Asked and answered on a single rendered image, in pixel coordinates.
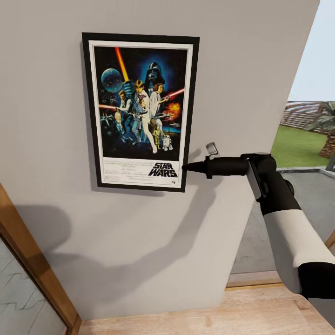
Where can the fixed window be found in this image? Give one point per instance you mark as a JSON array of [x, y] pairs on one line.
[[304, 151]]

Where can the poster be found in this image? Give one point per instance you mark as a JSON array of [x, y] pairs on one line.
[[141, 97]]

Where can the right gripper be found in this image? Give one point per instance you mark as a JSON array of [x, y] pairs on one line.
[[217, 166]]

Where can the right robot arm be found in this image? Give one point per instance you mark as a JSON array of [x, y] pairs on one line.
[[302, 260]]

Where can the door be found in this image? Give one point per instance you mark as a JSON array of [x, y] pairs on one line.
[[32, 300]]

